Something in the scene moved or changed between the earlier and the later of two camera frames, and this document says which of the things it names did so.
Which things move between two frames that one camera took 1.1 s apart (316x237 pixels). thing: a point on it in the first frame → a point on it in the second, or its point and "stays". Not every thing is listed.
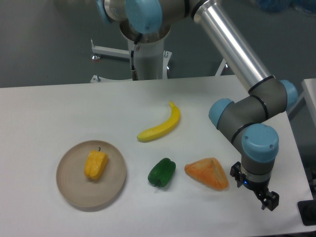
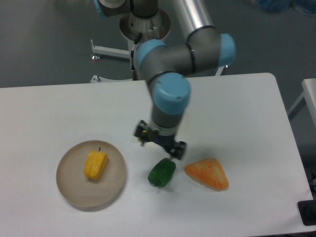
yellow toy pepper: x=96 y=164 stays
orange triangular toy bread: x=209 y=172 stays
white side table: x=308 y=95 stays
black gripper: x=269 y=200 → x=143 y=132
